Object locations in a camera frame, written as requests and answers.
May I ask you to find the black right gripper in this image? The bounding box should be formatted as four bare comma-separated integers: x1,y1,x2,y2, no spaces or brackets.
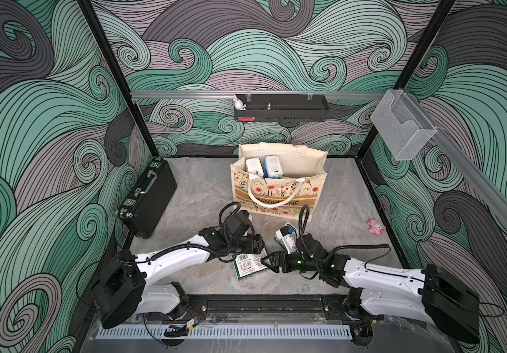
261,249,321,274

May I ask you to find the green tissue pack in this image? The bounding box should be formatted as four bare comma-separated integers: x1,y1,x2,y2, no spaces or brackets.
233,249,267,280

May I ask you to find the blue dog tissue pack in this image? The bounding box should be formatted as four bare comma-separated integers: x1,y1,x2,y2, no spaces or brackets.
265,155,283,179

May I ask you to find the floral canvas tote bag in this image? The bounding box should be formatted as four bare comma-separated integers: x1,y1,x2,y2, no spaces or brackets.
231,143,328,219

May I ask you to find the elephant print tissue pack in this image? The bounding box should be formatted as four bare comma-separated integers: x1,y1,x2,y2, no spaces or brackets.
275,223,297,254

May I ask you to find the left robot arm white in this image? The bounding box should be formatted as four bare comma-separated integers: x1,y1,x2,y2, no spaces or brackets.
89,211,265,329

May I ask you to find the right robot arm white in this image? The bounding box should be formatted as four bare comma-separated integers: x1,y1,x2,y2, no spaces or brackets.
261,251,480,345

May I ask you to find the black briefcase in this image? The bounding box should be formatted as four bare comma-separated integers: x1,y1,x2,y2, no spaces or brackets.
117,157,178,239

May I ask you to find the pink toy figure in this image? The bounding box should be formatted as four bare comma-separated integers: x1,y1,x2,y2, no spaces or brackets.
368,219,387,235

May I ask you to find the white rabbit figurine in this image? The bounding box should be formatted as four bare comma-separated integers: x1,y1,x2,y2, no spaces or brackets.
233,95,247,110

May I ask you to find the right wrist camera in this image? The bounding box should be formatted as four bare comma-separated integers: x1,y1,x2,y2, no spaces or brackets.
279,226,297,254

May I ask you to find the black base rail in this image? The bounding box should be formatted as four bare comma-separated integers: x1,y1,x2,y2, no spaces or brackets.
186,294,359,324

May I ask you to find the white slotted cable duct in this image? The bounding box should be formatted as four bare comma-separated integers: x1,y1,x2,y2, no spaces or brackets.
95,324,352,341

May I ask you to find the black wall shelf tray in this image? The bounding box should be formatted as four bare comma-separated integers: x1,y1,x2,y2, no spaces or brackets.
234,93,330,126

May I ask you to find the aluminium wall rail back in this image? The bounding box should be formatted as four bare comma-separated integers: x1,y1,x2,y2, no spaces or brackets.
130,90,387,101

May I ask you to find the aluminium wall rail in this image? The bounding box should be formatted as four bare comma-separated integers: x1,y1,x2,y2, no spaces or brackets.
130,90,387,101
410,94,507,228

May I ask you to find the black corner frame post left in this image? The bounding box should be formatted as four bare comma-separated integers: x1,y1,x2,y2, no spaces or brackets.
77,0,159,157

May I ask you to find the black corner frame post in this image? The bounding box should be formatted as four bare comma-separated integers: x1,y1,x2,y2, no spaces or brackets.
356,1,455,163
77,0,159,157

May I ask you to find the clear acrylic wall box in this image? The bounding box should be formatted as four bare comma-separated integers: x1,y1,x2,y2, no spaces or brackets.
371,90,437,161

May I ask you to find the aluminium wall rail right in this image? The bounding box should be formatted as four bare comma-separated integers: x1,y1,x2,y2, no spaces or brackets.
410,94,507,228

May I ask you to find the black corner frame post right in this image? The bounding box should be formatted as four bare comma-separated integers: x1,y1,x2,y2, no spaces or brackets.
356,1,455,163

